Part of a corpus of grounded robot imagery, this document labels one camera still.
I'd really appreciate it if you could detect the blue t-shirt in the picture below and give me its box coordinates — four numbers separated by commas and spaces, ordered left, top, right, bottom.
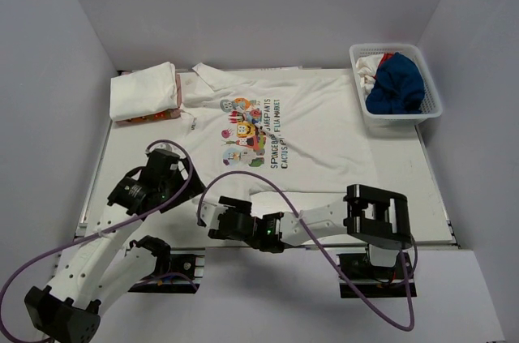
366, 53, 425, 115

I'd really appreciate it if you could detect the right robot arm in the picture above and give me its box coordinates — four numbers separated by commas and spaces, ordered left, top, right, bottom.
199, 184, 413, 277

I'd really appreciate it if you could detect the folded white t-shirt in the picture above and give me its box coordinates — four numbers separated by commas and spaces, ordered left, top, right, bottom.
109, 62, 178, 122

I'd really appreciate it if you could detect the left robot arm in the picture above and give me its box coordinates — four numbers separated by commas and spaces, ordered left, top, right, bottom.
24, 148, 204, 342

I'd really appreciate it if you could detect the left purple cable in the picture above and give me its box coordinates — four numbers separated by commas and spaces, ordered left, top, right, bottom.
0, 139, 194, 343

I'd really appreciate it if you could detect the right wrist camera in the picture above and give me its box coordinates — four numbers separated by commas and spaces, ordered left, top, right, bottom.
197, 203, 225, 229

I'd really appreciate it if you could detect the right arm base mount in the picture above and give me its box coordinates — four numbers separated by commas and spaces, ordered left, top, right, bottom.
337, 247, 406, 298

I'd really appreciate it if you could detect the white plastic basket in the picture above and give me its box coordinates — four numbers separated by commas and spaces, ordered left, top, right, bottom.
350, 43, 443, 126

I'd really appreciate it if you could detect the white red-print t-shirt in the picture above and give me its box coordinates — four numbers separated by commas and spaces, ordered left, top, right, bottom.
355, 53, 393, 96

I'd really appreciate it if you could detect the white cartoon-print t-shirt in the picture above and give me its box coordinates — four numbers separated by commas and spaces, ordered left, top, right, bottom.
181, 63, 379, 198

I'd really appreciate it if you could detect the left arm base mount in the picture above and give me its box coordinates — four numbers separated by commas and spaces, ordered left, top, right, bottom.
128, 236, 202, 294

